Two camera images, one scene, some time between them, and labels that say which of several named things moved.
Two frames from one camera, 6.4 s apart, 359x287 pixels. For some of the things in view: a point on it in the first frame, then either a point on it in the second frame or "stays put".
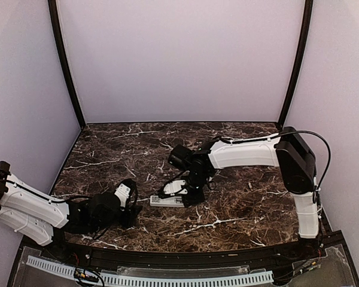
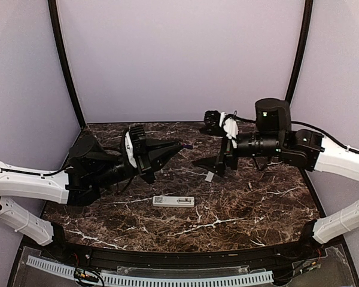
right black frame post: (301, 63) stays put
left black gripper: (130, 216) to (148, 162)
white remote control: (176, 201) stays put
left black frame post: (61, 47) stays put
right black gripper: (199, 197) to (226, 152)
